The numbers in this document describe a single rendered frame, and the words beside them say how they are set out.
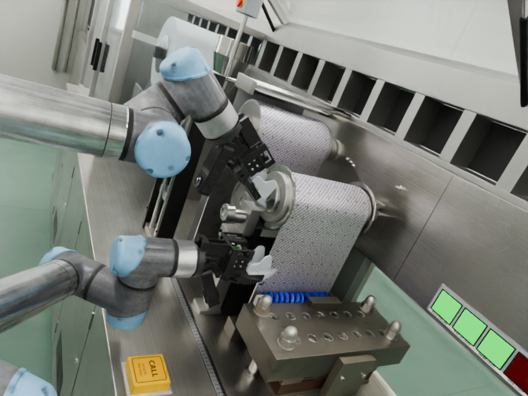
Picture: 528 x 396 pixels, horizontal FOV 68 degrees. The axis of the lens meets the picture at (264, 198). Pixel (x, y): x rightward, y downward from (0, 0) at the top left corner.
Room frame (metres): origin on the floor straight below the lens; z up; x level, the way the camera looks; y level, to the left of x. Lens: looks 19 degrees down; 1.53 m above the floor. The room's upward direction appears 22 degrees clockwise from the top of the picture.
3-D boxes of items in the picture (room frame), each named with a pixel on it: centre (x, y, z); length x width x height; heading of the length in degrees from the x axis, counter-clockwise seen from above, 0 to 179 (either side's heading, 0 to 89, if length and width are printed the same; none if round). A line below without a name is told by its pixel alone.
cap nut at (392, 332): (0.84, -0.41, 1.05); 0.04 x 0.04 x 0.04
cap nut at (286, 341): (0.66, -0.15, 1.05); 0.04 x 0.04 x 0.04
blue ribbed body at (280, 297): (0.85, -0.17, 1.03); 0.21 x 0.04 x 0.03; 125
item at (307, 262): (0.87, -0.16, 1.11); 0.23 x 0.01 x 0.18; 125
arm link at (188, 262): (0.69, 0.11, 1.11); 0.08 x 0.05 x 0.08; 35
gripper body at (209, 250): (0.73, 0.04, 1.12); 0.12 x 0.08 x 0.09; 125
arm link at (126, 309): (0.64, 0.19, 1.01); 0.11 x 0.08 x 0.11; 87
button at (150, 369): (0.58, 0.08, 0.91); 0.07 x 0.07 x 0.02; 35
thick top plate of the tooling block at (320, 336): (0.79, -0.26, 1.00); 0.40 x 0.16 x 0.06; 125
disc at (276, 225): (0.85, -0.02, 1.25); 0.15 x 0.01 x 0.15; 35
